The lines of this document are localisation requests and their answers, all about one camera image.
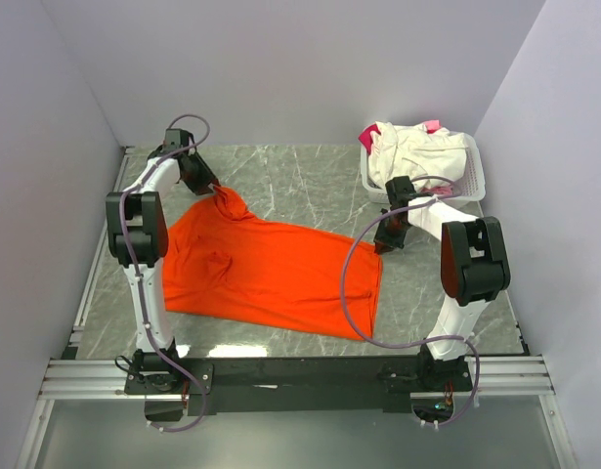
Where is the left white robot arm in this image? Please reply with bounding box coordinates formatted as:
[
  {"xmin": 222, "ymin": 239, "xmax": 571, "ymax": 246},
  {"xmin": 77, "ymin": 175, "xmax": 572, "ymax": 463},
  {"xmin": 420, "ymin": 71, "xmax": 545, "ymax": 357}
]
[{"xmin": 106, "ymin": 127, "xmax": 219, "ymax": 357}]

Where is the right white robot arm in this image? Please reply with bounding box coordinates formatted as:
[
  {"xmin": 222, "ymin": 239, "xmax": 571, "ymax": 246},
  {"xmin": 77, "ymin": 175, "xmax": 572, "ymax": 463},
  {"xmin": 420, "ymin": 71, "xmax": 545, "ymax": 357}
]
[{"xmin": 374, "ymin": 176, "xmax": 511, "ymax": 390}]

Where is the white plastic laundry basket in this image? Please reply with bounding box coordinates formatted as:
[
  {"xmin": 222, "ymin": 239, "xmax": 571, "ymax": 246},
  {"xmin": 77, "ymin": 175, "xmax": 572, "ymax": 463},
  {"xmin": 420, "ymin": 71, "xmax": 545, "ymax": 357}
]
[{"xmin": 360, "ymin": 134, "xmax": 486, "ymax": 208}]

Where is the orange t shirt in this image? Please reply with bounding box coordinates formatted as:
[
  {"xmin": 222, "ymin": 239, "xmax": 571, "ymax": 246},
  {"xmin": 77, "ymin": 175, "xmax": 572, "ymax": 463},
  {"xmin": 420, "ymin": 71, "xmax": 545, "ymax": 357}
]
[{"xmin": 162, "ymin": 188, "xmax": 383, "ymax": 340}]

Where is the pink garment in basket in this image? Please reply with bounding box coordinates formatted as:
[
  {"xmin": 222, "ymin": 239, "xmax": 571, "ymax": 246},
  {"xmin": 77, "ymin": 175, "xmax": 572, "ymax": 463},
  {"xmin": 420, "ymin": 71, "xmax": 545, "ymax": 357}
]
[{"xmin": 357, "ymin": 118, "xmax": 460, "ymax": 198}]

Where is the cream white t shirt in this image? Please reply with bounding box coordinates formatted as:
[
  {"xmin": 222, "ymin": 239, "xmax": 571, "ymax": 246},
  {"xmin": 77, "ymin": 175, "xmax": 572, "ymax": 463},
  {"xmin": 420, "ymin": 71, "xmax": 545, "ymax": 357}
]
[{"xmin": 366, "ymin": 121, "xmax": 470, "ymax": 192}]

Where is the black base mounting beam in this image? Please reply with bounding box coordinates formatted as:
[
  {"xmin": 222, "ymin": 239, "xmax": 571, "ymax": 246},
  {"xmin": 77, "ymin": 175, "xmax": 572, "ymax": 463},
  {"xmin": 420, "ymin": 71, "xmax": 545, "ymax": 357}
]
[{"xmin": 124, "ymin": 353, "xmax": 474, "ymax": 416}]

